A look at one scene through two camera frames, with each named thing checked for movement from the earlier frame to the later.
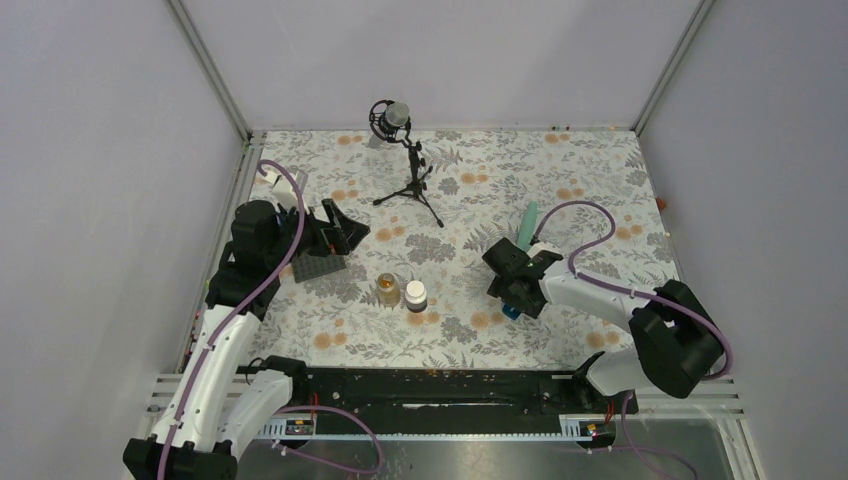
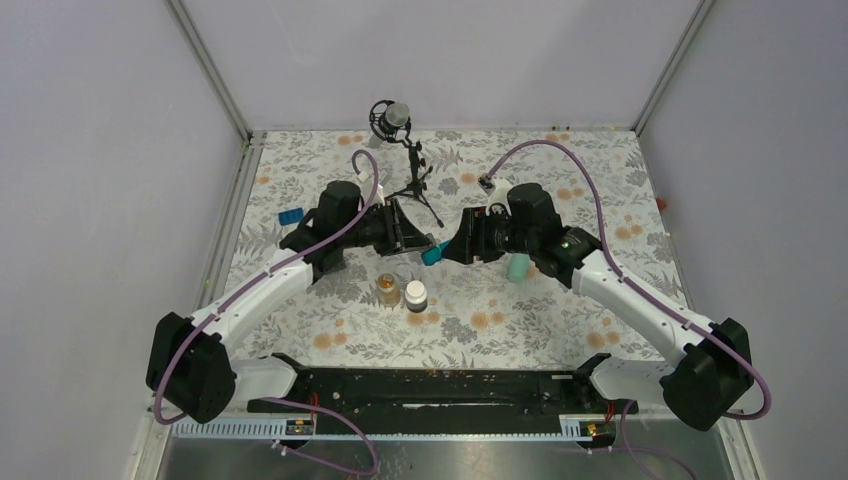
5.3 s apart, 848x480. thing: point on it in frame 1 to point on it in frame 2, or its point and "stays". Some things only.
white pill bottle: (416, 297) stays
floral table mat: (415, 293) stays
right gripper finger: (503, 255) to (460, 247)
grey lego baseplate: (306, 266) stays
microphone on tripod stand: (391, 121) stays
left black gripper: (340, 236) to (400, 234)
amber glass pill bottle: (388, 290) stays
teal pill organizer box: (511, 311) to (433, 254)
